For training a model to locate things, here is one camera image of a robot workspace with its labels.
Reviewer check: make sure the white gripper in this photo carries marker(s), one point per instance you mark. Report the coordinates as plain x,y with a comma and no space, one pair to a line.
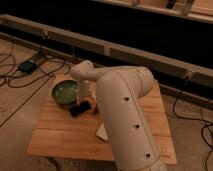
84,89

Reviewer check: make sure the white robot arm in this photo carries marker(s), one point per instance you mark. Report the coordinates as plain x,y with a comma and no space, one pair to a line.
118,90

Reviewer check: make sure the yellow small object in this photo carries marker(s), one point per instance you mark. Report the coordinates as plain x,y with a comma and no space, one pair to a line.
93,103

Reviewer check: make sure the black rectangular block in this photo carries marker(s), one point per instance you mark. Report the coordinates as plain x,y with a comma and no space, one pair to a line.
79,109

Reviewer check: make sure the green bowl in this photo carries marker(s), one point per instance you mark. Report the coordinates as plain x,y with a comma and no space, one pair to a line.
64,93

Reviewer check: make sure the black power adapter box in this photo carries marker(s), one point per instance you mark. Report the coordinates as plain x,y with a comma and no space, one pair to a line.
27,67

